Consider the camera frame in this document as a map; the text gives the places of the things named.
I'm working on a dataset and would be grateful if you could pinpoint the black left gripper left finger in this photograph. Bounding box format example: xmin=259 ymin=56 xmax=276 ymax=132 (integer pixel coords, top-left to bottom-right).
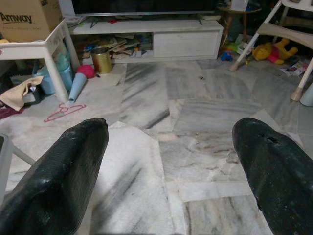
xmin=0 ymin=118 xmax=109 ymax=235

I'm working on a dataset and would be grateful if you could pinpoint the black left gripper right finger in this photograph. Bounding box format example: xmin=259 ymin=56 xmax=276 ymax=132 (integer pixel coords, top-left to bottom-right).
xmin=232 ymin=117 xmax=313 ymax=235

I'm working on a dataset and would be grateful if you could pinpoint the pink clothes hanger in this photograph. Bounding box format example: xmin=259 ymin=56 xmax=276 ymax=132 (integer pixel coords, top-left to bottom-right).
xmin=44 ymin=102 xmax=88 ymax=123

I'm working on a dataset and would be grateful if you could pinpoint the maroon cloth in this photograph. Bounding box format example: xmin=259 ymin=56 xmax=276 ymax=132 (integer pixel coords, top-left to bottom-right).
xmin=0 ymin=107 xmax=25 ymax=119

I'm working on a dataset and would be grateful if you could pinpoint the pale blue container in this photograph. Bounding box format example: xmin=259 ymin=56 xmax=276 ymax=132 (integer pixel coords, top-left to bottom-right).
xmin=299 ymin=84 xmax=313 ymax=107

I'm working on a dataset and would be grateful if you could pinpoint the beige cloth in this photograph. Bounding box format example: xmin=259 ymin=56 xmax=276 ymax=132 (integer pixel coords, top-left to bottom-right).
xmin=0 ymin=75 xmax=45 ymax=111

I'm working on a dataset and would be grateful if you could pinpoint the light blue plastic bucket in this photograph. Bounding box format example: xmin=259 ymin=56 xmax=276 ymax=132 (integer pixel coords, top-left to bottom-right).
xmin=36 ymin=66 xmax=74 ymax=95

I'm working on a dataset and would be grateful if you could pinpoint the blue cone pink ball toy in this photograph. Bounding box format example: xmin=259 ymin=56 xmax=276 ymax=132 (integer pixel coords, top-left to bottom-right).
xmin=68 ymin=65 xmax=95 ymax=102

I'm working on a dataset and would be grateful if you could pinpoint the printed booklet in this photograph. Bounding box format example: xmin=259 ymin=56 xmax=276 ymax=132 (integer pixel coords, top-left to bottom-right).
xmin=280 ymin=60 xmax=310 ymax=75

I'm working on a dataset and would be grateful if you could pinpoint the gold tin can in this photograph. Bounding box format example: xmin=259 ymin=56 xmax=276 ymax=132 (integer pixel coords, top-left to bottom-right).
xmin=90 ymin=47 xmax=113 ymax=74

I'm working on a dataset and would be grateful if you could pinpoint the yellow red bear plush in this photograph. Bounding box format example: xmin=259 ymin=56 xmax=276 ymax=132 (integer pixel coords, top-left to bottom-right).
xmin=251 ymin=38 xmax=299 ymax=65

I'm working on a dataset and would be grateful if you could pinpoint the white plastic table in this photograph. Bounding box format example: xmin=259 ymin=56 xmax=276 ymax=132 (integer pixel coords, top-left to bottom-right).
xmin=0 ymin=18 xmax=80 ymax=102

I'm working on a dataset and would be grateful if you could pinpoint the small blue toy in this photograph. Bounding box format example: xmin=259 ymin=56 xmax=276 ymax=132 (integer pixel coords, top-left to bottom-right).
xmin=220 ymin=51 xmax=234 ymax=62

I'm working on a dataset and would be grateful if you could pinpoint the small green toy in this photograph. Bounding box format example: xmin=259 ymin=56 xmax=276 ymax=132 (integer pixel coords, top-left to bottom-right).
xmin=224 ymin=41 xmax=243 ymax=52

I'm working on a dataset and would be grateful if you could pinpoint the white baby high chair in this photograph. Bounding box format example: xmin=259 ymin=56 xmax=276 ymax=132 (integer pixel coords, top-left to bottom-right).
xmin=228 ymin=0 xmax=313 ymax=101

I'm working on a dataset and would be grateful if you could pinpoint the pile of children's books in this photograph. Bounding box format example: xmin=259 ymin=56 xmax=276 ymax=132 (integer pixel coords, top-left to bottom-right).
xmin=73 ymin=33 xmax=154 ymax=61

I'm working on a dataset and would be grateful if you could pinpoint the brown Amway cardboard box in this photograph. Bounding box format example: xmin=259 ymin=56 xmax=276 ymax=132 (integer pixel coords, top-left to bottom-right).
xmin=0 ymin=0 xmax=63 ymax=44

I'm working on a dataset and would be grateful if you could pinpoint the white TV cabinet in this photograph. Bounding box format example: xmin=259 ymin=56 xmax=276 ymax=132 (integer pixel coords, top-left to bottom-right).
xmin=69 ymin=19 xmax=224 ymax=64

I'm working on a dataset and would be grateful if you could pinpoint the round wooden side table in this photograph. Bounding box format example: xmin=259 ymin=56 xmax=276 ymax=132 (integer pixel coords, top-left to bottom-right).
xmin=216 ymin=4 xmax=262 ymax=49

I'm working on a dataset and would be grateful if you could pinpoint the white carton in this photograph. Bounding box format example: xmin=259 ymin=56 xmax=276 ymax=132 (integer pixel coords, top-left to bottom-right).
xmin=231 ymin=0 xmax=247 ymax=10

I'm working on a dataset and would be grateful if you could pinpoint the black flat television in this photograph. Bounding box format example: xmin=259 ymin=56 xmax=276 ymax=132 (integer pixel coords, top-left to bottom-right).
xmin=72 ymin=0 xmax=217 ymax=27

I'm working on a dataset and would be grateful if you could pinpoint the pale plastic stool frame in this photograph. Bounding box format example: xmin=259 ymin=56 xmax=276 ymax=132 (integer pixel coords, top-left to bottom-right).
xmin=0 ymin=133 xmax=36 ymax=196

